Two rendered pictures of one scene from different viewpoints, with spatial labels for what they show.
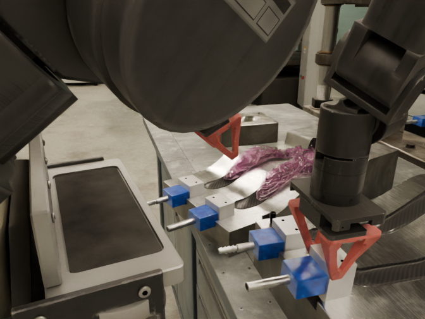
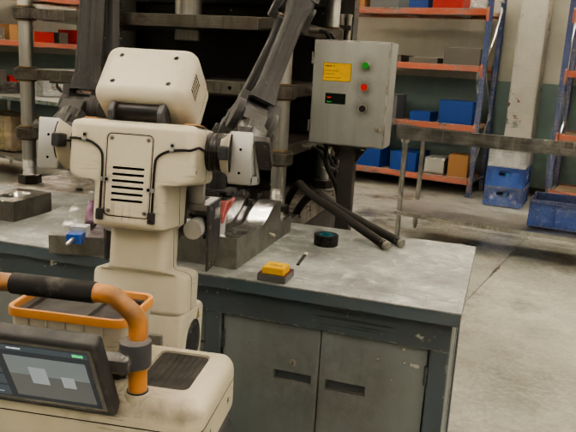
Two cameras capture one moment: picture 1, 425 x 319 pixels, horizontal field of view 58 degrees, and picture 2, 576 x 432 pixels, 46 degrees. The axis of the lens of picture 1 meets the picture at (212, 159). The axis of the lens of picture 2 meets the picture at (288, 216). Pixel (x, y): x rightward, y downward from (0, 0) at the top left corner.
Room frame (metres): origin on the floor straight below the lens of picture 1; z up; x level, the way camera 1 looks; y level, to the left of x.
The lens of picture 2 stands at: (-0.80, 1.29, 1.38)
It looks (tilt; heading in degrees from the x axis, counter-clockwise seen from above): 13 degrees down; 304
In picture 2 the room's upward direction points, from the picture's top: 3 degrees clockwise
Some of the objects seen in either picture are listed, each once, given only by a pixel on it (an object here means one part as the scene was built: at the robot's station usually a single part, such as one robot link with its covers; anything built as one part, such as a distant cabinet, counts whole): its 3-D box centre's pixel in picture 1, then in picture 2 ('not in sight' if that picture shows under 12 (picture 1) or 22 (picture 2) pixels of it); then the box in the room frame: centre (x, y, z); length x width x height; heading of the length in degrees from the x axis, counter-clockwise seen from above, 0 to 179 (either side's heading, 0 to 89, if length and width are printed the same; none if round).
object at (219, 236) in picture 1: (283, 175); (116, 218); (0.83, -0.17, 0.86); 0.50 x 0.26 x 0.11; 123
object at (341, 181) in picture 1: (337, 180); (216, 181); (0.40, -0.14, 1.04); 0.10 x 0.07 x 0.07; 17
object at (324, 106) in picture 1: (347, 128); not in sight; (0.40, -0.15, 1.10); 0.07 x 0.06 x 0.07; 134
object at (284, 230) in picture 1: (259, 244); not in sight; (0.49, -0.07, 0.89); 0.13 x 0.05 x 0.05; 105
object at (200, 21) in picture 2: not in sight; (190, 39); (1.31, -1.03, 1.45); 1.29 x 0.82 x 0.19; 16
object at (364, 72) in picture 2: not in sight; (342, 225); (0.50, -1.08, 0.74); 0.31 x 0.22 x 1.47; 16
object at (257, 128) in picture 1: (242, 128); (15, 204); (1.28, -0.10, 0.84); 0.20 x 0.15 x 0.07; 106
